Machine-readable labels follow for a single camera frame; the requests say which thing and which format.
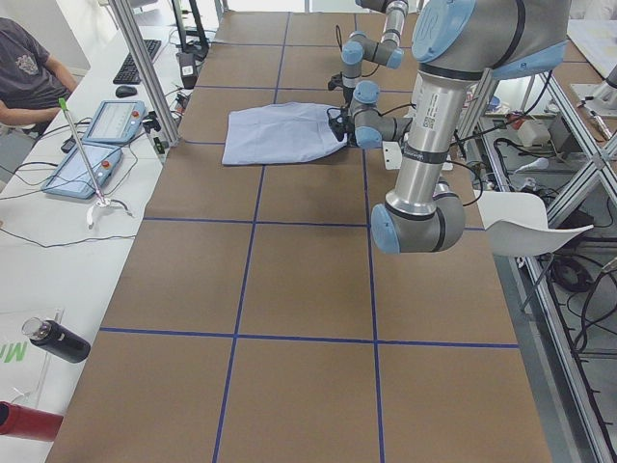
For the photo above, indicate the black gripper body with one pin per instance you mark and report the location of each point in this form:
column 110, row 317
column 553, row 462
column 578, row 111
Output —
column 343, row 129
column 345, row 87

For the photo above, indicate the light blue striped shirt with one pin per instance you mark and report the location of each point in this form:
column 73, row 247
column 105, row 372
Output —
column 293, row 132

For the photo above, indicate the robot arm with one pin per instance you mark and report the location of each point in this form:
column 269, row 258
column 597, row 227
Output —
column 386, row 52
column 453, row 42

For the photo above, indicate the white plastic chair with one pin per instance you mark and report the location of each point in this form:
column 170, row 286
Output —
column 517, row 224

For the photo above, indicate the black computer mouse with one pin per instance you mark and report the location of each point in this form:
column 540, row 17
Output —
column 123, row 91

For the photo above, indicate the upper blue teach pendant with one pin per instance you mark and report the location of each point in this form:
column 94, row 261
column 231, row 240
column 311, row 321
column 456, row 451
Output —
column 115, row 122

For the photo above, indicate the blue teach pendant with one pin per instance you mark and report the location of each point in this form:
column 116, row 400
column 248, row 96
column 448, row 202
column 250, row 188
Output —
column 71, row 177
column 115, row 122

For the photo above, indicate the lower blue teach pendant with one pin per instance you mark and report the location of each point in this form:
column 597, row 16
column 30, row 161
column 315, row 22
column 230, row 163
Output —
column 71, row 177

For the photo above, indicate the metal rod green tip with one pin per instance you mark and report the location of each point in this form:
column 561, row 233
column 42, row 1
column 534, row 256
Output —
column 101, row 199

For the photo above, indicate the seated person dark shirt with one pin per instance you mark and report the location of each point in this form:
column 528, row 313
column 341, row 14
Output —
column 32, row 80

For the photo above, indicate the black water bottle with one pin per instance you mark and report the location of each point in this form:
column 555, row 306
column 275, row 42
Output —
column 56, row 339

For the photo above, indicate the red water bottle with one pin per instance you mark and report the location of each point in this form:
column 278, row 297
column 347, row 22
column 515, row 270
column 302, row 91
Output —
column 29, row 423

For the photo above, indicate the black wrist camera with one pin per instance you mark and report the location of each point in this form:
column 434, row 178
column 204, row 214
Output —
column 335, row 82
column 337, row 122

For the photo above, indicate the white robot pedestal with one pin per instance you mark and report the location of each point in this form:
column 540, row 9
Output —
column 396, row 150

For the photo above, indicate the aluminium frame post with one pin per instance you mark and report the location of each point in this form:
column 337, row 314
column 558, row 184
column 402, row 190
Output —
column 137, row 48

